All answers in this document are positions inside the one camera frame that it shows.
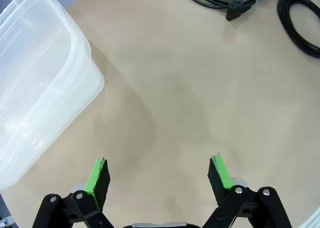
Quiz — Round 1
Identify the thick black cable chunky plug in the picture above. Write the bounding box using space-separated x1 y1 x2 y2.
181 0 277 22

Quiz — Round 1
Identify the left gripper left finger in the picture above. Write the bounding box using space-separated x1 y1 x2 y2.
31 157 118 228

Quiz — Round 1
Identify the clear plastic storage bin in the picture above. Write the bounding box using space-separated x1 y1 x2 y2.
0 0 105 191

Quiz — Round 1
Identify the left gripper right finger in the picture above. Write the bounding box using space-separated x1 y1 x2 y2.
201 154 292 228

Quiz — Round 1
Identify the thick black coiled cable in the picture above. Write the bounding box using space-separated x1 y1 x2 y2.
276 0 320 60

